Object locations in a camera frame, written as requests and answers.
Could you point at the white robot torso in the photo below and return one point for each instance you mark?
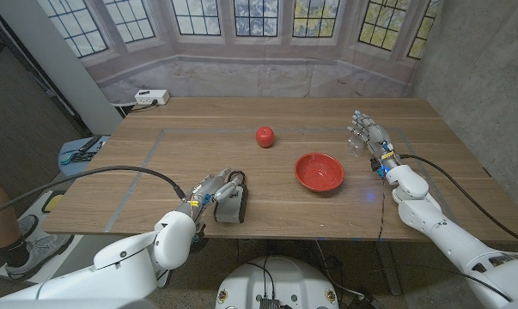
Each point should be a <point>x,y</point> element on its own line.
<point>284,279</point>

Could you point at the grey table leg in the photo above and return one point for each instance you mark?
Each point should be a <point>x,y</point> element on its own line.
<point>389,266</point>
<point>166,279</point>

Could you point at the red bowl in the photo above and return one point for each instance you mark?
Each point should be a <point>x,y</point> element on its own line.
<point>318,171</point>

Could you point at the printed window backdrop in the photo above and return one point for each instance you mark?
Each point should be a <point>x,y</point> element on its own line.
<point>258,73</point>

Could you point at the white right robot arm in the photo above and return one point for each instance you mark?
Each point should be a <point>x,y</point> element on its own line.
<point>443,223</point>

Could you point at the white power strip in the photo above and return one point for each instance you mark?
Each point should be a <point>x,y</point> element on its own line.
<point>152,97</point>

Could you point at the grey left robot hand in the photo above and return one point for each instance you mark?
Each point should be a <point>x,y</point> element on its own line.
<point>207,191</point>

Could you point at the yellow and black floor object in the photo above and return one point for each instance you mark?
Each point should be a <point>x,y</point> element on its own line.
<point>52,202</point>

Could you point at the grey sneaker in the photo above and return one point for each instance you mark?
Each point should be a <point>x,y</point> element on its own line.
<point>26,225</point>
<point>39,253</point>

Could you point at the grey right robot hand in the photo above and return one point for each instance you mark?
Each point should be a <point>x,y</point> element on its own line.
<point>375,134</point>

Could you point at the grey combination lock box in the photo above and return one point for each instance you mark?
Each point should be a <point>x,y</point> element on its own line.
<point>232,208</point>

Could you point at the white slanted pillar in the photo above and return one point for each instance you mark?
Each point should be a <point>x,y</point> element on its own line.
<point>61,64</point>

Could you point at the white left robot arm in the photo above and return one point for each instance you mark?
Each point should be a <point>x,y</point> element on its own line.
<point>121,266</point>

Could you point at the black remote control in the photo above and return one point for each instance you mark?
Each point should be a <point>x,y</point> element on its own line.
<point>91,145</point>

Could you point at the blue round stool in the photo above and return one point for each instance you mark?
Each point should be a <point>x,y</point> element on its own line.
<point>76,169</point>

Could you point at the red ball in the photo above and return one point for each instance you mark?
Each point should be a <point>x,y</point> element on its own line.
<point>265,137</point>

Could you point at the small clear plastic cup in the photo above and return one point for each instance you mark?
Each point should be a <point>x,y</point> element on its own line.
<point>355,147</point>

